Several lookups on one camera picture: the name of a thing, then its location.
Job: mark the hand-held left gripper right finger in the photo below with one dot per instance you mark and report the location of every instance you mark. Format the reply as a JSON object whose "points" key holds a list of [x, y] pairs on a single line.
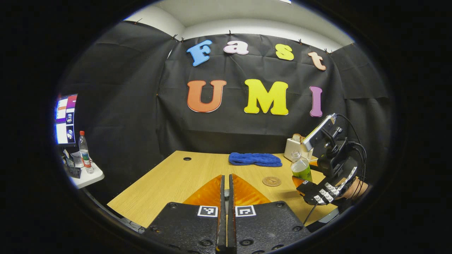
{"points": [[231, 218]]}

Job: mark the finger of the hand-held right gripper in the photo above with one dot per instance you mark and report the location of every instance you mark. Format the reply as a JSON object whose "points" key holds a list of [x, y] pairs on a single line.
{"points": [[305, 192]]}

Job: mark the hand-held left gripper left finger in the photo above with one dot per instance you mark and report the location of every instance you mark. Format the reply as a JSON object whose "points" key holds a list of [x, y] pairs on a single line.
{"points": [[221, 218]]}

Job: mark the clear green label water bottle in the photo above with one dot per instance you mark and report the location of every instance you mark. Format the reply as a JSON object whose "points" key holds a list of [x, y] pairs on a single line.
{"points": [[302, 169]]}

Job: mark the round brown coaster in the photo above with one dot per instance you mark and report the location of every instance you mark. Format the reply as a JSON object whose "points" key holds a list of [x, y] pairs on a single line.
{"points": [[272, 181]]}

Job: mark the red cap plastic bottle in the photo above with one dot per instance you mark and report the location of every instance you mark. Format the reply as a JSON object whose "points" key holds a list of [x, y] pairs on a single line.
{"points": [[85, 155]]}

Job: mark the white toaster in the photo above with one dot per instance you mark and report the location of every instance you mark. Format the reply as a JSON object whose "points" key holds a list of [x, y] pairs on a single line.
{"points": [[292, 148]]}

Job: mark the toasted bread slice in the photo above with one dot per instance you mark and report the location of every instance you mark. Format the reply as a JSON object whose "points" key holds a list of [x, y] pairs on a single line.
{"points": [[297, 137]]}

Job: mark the blue towel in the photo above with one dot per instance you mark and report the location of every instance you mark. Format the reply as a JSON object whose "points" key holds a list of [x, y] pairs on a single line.
{"points": [[255, 159]]}

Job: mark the white side table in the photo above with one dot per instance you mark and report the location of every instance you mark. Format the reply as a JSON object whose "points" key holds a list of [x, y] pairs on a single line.
{"points": [[90, 176]]}

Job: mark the black keypad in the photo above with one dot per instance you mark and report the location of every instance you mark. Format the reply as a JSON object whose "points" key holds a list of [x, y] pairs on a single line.
{"points": [[75, 172]]}

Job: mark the white plastic container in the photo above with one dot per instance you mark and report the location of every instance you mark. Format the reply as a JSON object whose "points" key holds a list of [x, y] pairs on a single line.
{"points": [[77, 158]]}

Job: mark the computer monitor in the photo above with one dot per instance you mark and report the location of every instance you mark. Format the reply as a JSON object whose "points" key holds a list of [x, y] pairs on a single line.
{"points": [[66, 120]]}

